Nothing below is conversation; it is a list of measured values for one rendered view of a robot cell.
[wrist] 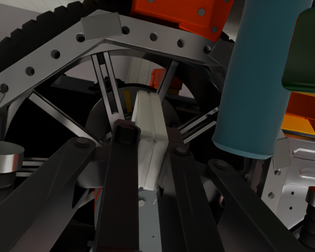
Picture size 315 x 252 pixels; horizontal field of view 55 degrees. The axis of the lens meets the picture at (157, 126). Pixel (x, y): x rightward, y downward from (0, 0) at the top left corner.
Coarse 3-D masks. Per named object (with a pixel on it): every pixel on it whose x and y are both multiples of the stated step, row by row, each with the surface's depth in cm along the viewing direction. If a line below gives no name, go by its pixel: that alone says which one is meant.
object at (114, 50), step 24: (96, 48) 54; (120, 48) 54; (96, 72) 56; (168, 72) 59; (192, 72) 62; (24, 96) 53; (216, 96) 64; (24, 120) 67; (72, 120) 57; (192, 120) 62; (24, 144) 73; (96, 144) 58; (24, 168) 58; (240, 168) 65; (72, 240) 72
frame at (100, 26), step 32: (64, 32) 44; (96, 32) 45; (128, 32) 50; (160, 32) 47; (32, 64) 44; (64, 64) 45; (224, 64) 49; (0, 96) 44; (0, 128) 49; (256, 160) 59; (288, 160) 55; (256, 192) 57
